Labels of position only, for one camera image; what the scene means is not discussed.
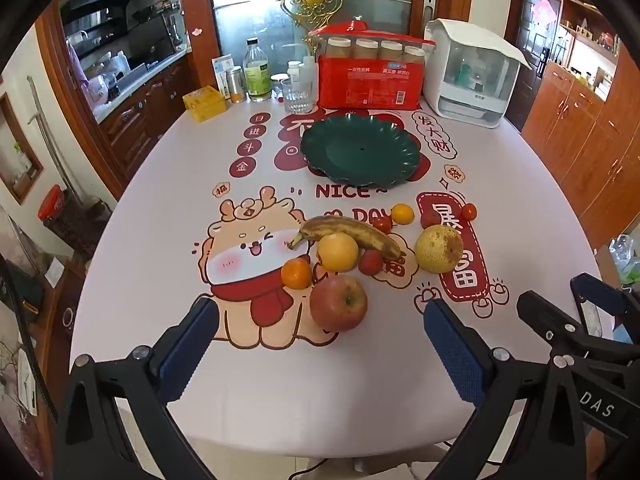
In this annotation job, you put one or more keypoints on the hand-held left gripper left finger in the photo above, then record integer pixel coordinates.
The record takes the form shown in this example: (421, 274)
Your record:
(192, 345)

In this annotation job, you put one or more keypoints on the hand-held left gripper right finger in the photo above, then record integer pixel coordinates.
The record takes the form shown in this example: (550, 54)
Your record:
(455, 350)

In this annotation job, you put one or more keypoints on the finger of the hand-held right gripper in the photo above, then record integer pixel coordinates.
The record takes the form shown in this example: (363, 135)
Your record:
(537, 310)
(597, 287)

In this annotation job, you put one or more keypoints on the speckled yellow pear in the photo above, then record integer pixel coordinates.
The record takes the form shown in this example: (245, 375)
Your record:
(439, 250)

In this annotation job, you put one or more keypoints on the small orange mandarin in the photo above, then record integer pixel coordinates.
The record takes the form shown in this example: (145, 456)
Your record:
(296, 274)

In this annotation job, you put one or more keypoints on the red apple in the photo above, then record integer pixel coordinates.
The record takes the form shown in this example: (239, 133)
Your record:
(337, 305)

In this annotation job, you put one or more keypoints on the large yellow orange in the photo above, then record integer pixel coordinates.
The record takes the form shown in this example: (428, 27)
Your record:
(337, 252)

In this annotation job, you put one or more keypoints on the dark green scalloped plate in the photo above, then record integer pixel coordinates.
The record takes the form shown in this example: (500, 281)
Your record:
(360, 150)

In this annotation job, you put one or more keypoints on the clear plastic bag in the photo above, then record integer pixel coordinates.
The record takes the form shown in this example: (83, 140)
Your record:
(625, 260)

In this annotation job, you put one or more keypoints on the red cherry tomato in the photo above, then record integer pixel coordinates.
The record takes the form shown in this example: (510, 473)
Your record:
(468, 211)
(383, 224)

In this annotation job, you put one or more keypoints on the small yellow kumquat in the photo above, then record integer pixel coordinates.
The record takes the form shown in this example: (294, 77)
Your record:
(402, 213)

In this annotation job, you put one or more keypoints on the wooden side cabinet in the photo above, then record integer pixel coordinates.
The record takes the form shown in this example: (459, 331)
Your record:
(575, 135)

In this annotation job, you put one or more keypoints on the spotted yellow banana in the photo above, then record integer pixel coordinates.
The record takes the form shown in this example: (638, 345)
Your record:
(350, 232)

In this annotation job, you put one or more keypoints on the printed cartoon tablecloth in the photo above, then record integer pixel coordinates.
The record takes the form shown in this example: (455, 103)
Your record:
(200, 170)

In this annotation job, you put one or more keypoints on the red round container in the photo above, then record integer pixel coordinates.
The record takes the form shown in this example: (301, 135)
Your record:
(52, 202)

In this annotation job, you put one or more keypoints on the white countertop appliance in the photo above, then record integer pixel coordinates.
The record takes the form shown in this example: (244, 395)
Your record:
(465, 107)

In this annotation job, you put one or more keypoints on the yellow cardboard box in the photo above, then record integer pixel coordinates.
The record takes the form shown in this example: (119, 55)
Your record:
(205, 105)

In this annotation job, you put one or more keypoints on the small metal can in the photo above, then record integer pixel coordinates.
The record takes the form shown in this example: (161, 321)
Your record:
(235, 85)

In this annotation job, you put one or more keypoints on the clear glass tumbler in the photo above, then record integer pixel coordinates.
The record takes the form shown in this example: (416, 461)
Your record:
(298, 97)

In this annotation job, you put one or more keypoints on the small lidded jar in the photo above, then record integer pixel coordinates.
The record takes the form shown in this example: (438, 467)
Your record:
(278, 85)

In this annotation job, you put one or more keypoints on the clear bottle with green label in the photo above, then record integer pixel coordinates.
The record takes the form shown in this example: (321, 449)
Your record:
(257, 77)

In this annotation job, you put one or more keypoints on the red pack of paper cups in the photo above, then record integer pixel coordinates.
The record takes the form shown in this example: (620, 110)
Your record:
(367, 85)

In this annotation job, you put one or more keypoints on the white carton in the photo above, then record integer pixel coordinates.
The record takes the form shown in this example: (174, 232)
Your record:
(221, 65)

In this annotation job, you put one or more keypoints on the wooden framed picture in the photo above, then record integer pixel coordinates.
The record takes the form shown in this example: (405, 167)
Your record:
(7, 125)

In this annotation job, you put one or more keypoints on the tall white plastic bottle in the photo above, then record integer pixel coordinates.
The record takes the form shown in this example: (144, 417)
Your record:
(310, 77)

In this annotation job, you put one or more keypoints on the white pill bottle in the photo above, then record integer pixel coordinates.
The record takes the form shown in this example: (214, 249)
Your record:
(294, 71)

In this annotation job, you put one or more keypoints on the kitchen range hood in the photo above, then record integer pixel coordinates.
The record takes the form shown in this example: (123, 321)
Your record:
(105, 2)

